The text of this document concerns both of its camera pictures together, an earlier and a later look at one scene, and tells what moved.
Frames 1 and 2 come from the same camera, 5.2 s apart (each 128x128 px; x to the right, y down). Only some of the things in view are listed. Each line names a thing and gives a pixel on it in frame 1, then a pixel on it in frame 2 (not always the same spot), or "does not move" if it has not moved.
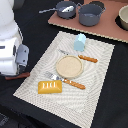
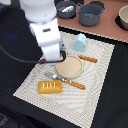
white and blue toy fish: [67, 9] does not move
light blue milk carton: [79, 42] does not move
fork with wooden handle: [68, 81] does not move
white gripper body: [13, 56] -> [48, 38]
